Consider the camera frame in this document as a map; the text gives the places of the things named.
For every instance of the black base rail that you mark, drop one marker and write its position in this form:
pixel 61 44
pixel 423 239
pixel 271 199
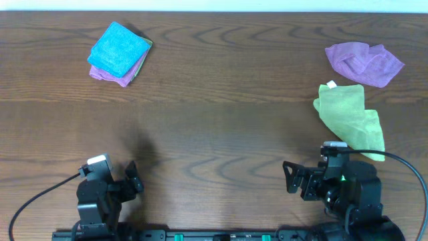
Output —
pixel 163 235

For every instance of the folded green cloth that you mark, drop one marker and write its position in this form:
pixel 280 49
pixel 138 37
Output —
pixel 136 68

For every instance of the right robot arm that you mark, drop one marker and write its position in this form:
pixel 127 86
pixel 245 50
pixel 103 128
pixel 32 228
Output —
pixel 351 191

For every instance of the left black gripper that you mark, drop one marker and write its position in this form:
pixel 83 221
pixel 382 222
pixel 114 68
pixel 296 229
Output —
pixel 125 187

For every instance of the folded purple cloth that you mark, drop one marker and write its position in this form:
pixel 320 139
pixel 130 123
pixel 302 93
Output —
pixel 100 74

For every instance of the blue microfiber cloth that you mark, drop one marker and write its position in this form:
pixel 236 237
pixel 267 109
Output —
pixel 117 50

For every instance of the crumpled green cloth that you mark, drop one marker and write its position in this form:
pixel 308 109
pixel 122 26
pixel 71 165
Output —
pixel 342 110

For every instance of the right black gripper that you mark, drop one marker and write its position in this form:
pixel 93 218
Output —
pixel 306 181

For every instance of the crumpled purple cloth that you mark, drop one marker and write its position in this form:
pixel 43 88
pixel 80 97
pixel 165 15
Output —
pixel 370 65

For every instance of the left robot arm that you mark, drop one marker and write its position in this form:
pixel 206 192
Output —
pixel 100 198

